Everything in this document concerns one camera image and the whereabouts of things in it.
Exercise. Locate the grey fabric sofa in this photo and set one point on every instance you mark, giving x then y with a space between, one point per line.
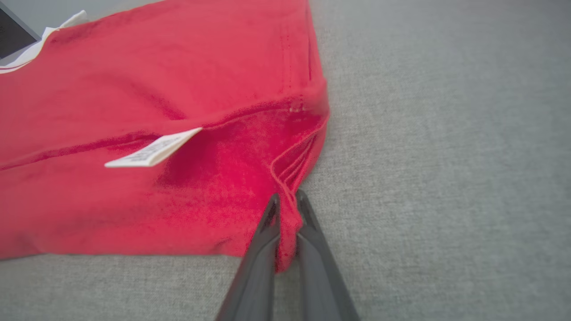
446 178

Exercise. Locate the red and white jersey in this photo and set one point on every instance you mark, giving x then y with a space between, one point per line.
134 89

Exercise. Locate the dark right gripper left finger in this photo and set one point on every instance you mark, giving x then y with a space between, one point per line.
254 285

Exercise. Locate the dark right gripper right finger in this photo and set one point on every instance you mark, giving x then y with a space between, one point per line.
321 285

